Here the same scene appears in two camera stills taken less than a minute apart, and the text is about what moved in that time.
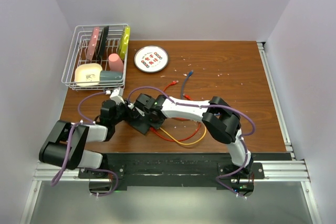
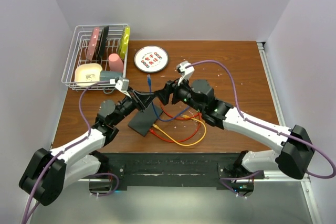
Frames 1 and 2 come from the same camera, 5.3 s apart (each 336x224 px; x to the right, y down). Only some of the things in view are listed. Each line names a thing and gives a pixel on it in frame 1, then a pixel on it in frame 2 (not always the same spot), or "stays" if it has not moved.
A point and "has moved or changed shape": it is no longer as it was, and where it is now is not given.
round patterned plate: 151,59 stays
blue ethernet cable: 190,74 has moved or changed shape
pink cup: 115,62 stays
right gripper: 156,124 to 170,87
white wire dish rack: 97,59 stays
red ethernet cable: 199,126 has moved or changed shape
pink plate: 93,43 stays
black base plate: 171,171 stays
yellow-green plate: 123,47 stays
